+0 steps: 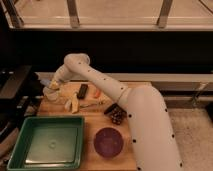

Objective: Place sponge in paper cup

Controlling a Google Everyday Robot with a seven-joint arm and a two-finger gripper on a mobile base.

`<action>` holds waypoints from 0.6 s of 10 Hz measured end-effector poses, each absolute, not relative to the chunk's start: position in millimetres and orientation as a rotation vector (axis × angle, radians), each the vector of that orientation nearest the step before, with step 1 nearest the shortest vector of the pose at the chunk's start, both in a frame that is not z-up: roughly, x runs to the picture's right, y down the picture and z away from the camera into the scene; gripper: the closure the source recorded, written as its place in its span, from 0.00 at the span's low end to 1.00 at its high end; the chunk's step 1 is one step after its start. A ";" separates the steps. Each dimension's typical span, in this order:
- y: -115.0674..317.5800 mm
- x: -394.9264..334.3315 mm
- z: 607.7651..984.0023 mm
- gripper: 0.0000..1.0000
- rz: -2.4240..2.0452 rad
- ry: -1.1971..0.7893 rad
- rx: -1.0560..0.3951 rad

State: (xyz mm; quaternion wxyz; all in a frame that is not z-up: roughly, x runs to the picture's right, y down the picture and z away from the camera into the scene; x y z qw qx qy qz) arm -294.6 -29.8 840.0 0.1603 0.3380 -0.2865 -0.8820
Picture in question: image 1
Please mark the dark grape bunch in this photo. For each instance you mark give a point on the dark grape bunch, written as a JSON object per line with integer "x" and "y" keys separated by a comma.
{"x": 117, "y": 116}

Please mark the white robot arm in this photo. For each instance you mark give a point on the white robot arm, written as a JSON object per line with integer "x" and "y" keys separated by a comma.
{"x": 153, "y": 139}

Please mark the green plastic tray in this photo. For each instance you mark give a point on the green plastic tray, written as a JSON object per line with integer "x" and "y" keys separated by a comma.
{"x": 48, "y": 144}

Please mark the blue sponge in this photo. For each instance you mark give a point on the blue sponge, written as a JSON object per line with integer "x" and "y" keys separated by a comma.
{"x": 45, "y": 82}

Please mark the yellow banana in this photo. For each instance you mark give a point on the yellow banana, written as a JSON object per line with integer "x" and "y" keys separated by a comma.
{"x": 74, "y": 104}

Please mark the white paper cup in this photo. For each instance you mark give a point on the white paper cup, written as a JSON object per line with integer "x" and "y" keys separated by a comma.
{"x": 50, "y": 94}

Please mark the black rectangular block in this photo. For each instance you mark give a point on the black rectangular block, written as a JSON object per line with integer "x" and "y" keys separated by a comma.
{"x": 82, "y": 91}

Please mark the orange carrot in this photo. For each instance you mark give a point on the orange carrot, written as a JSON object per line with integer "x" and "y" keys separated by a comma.
{"x": 97, "y": 93}

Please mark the wooden cutting board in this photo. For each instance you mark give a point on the wooden cutting board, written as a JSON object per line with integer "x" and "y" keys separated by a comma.
{"x": 94, "y": 121}

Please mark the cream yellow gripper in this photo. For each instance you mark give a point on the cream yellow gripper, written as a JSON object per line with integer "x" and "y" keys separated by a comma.
{"x": 54, "y": 85}

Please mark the purple bowl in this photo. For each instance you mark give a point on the purple bowl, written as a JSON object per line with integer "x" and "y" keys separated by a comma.
{"x": 108, "y": 142}

